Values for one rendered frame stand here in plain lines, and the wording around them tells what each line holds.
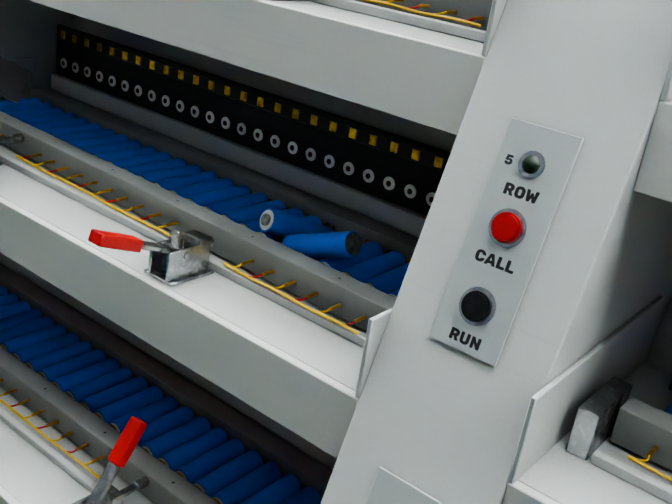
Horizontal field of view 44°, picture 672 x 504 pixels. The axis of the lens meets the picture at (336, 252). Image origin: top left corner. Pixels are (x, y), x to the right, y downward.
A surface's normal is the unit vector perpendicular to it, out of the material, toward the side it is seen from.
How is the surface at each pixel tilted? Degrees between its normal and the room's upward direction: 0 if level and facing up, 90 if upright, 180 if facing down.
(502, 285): 90
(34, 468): 19
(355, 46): 109
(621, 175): 90
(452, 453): 90
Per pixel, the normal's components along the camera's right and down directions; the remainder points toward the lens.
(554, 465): 0.15, -0.91
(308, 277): -0.64, 0.21
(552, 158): -0.54, -0.09
